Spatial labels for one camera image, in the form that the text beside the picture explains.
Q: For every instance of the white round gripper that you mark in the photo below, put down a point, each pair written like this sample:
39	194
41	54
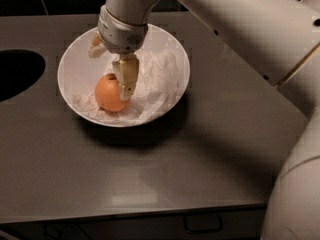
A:
120	36

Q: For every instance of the white bowl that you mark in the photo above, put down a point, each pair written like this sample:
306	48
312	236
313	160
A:
78	73

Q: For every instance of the white crumpled paper towel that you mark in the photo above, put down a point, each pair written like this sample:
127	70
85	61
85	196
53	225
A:
158	89

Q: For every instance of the orange fruit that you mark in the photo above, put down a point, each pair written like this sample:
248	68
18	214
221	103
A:
107	94

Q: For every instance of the black drawer handle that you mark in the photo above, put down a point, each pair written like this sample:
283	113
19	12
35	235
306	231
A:
203	224

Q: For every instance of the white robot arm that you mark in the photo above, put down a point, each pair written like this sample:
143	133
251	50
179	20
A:
279	39

